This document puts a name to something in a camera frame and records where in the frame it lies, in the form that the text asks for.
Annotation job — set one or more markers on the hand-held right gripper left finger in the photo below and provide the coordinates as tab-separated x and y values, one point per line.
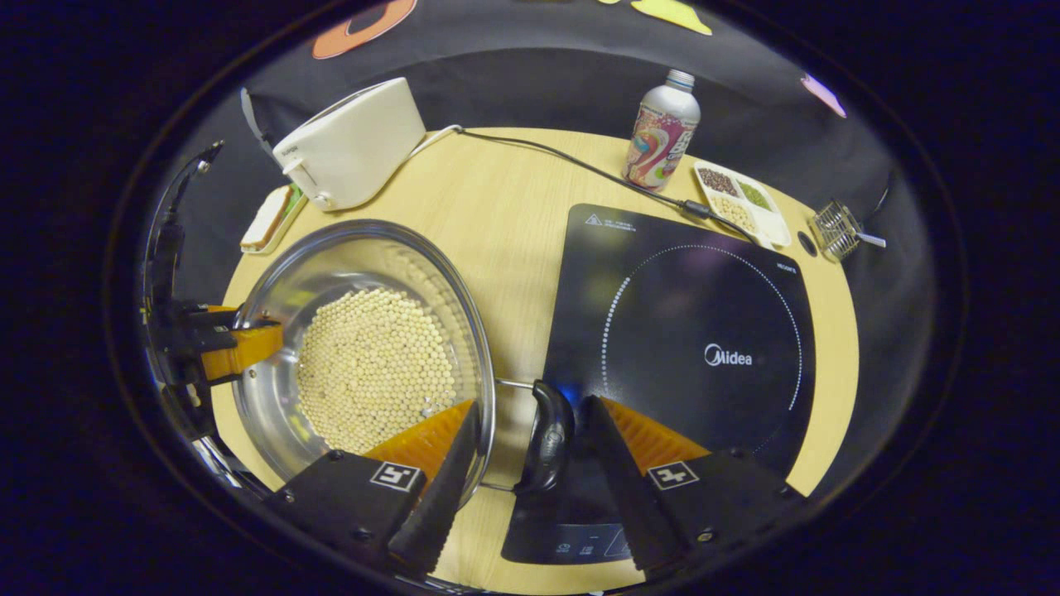
447	497

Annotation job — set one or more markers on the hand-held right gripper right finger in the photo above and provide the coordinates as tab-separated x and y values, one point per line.
621	488

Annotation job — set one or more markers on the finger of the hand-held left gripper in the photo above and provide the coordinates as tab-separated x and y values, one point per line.
240	348
215	311

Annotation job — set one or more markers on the stainless steel pot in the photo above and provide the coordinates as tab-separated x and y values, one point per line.
273	406

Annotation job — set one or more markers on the black induction cooktop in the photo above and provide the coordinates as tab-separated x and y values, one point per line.
679	298

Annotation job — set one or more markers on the toast sandwich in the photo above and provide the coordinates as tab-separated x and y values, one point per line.
267	219

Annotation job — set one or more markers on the small green plate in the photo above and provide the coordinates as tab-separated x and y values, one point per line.
291	219

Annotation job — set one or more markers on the pile of soybeans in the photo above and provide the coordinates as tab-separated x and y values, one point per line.
377	368

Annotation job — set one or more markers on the white toaster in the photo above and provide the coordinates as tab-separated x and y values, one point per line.
356	145

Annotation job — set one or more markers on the white divided bean dish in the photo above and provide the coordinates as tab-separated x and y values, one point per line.
745	207

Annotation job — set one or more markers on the black table grommet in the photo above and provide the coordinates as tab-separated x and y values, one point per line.
807	242

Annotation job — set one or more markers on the silver drink bottle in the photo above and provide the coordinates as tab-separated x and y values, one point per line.
658	136

